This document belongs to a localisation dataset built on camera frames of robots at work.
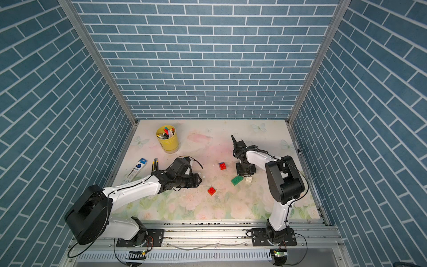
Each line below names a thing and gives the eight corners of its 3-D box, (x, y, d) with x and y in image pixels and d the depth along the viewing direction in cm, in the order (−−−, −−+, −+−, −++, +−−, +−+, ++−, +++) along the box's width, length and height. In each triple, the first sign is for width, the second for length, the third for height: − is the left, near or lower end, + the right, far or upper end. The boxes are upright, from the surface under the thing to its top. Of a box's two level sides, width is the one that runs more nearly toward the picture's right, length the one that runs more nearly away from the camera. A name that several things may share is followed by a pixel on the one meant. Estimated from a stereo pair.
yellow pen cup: (160, 154, 104) (153, 140, 94) (164, 139, 112) (158, 125, 101) (177, 154, 105) (172, 140, 94) (180, 139, 112) (176, 125, 101)
